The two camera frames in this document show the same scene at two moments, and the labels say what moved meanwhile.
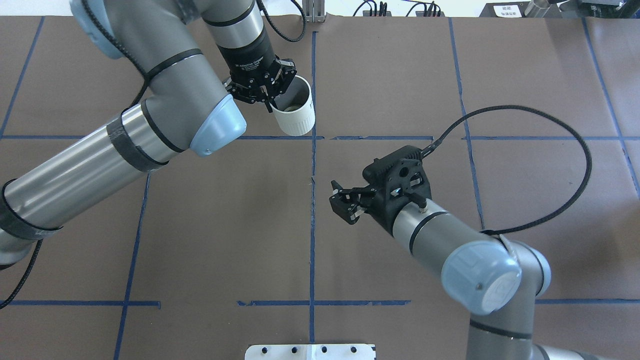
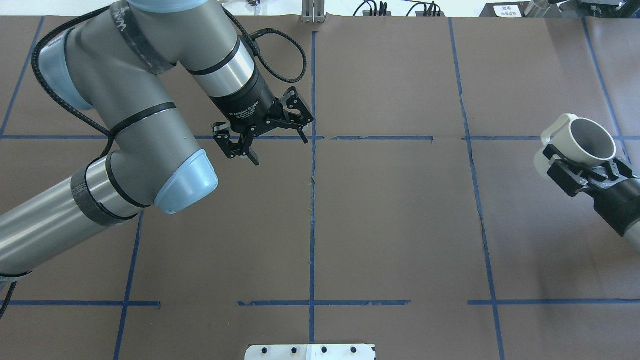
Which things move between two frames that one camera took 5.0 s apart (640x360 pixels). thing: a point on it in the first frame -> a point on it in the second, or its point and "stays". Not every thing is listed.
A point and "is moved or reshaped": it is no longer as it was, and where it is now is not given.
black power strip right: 429,14 stays
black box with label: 515,9 stays
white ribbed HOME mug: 296,115 is moved or reshaped
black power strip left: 376,13 stays
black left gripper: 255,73 -> 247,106
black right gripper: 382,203 -> 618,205
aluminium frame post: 314,10 stays
